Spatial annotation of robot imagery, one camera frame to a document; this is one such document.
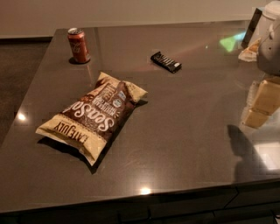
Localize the black candy bar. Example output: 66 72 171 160
150 52 182 74

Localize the brown and cream chip bag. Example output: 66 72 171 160
36 73 147 165

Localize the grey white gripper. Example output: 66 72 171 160
243 20 280 129

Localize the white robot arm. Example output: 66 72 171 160
238 1 280 129

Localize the red soda can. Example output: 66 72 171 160
67 28 90 64

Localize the dark panel behind robot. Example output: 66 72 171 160
241 7 263 49

